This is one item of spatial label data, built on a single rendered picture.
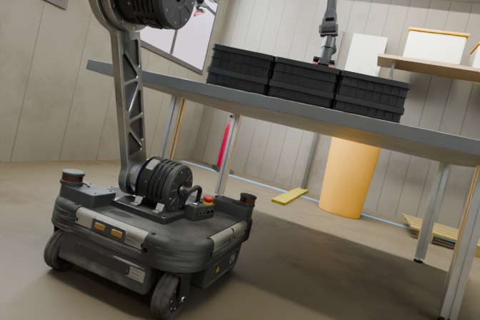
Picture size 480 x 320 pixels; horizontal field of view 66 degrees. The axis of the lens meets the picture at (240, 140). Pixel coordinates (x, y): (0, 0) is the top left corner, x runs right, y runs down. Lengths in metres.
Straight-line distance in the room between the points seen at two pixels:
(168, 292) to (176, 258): 0.10
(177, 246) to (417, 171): 3.63
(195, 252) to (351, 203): 2.56
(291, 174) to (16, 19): 3.16
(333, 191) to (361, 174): 0.29
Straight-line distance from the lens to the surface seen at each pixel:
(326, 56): 1.77
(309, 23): 4.71
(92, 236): 1.18
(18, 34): 2.72
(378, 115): 1.71
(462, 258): 1.78
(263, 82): 1.69
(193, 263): 1.08
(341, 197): 3.47
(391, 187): 4.40
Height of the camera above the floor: 0.59
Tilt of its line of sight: 2 degrees down
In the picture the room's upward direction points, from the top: 14 degrees clockwise
